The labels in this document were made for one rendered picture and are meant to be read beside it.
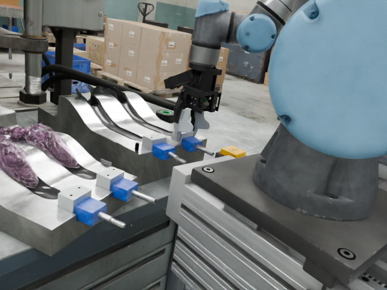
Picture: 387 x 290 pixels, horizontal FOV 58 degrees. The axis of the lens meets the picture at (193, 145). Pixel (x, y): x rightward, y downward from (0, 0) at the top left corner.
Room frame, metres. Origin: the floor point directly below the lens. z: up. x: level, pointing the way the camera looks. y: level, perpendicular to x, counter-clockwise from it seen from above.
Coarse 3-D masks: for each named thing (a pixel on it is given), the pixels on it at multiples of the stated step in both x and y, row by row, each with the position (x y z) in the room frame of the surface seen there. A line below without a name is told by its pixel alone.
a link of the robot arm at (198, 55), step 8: (192, 48) 0.89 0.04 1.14; (200, 48) 0.87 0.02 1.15; (208, 48) 0.87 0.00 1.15; (192, 56) 0.88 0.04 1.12; (200, 56) 0.87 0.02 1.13; (208, 56) 0.87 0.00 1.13; (216, 56) 0.89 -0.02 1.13; (200, 64) 0.88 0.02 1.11; (208, 64) 0.88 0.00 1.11; (216, 64) 0.89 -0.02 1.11
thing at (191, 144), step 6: (174, 132) 0.91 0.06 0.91; (192, 132) 0.93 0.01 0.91; (174, 138) 0.91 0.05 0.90; (180, 138) 0.90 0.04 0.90; (186, 138) 0.90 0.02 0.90; (192, 138) 0.91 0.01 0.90; (186, 144) 0.89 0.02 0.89; (192, 144) 0.87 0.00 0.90; (198, 144) 0.89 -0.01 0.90; (192, 150) 0.88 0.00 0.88; (198, 150) 0.90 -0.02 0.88; (204, 150) 0.87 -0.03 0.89
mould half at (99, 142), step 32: (64, 96) 0.99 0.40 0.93; (96, 96) 1.05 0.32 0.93; (128, 96) 1.13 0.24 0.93; (64, 128) 0.97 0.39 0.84; (96, 128) 0.91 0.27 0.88; (128, 128) 0.95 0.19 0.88; (96, 160) 0.87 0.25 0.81; (128, 160) 0.79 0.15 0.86; (160, 160) 0.83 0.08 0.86; (192, 160) 0.93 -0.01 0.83
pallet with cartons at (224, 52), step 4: (224, 48) 6.03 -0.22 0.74; (220, 52) 5.93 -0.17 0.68; (224, 52) 6.03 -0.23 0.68; (228, 52) 6.14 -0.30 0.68; (188, 56) 5.61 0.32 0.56; (220, 56) 5.95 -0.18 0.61; (224, 56) 6.05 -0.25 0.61; (188, 60) 5.60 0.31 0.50; (220, 60) 5.97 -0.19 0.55; (224, 60) 6.07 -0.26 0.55; (220, 64) 5.99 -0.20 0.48; (224, 64) 6.10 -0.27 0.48; (188, 68) 5.59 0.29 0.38; (220, 68) 5.99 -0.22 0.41; (224, 68) 6.10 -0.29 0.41; (224, 72) 6.12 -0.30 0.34; (220, 76) 6.03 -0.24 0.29; (224, 76) 6.14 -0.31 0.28; (220, 80) 6.05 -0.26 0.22; (216, 84) 5.96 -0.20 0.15; (220, 84) 6.07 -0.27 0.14; (216, 88) 6.11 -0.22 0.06; (220, 88) 6.09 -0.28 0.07
